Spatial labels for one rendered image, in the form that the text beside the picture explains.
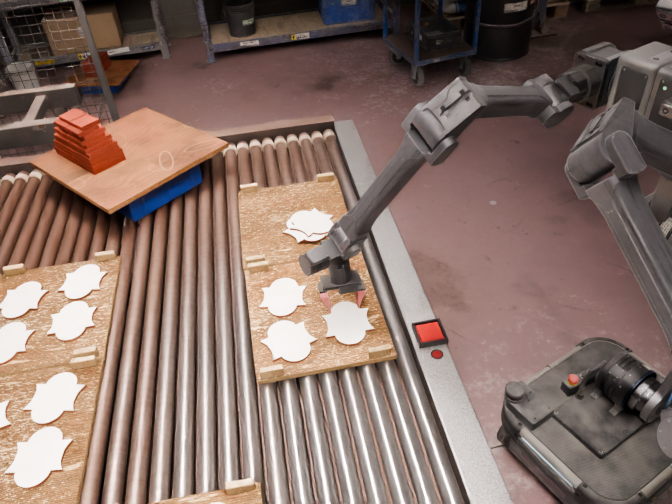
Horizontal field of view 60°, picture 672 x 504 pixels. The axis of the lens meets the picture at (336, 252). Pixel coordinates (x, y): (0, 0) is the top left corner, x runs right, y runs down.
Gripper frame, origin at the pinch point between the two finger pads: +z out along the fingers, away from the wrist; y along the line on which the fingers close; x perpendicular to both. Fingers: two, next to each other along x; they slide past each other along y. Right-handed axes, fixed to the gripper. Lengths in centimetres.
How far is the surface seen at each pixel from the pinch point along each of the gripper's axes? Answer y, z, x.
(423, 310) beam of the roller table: 21.2, 4.2, -1.8
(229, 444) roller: -32.5, 9.3, -31.2
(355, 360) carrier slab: -0.5, 4.8, -16.3
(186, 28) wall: -68, -20, 506
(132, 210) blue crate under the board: -60, -15, 57
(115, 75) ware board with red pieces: -126, -2, 402
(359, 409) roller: -2.3, 9.2, -28.6
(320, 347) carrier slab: -8.3, 3.5, -10.4
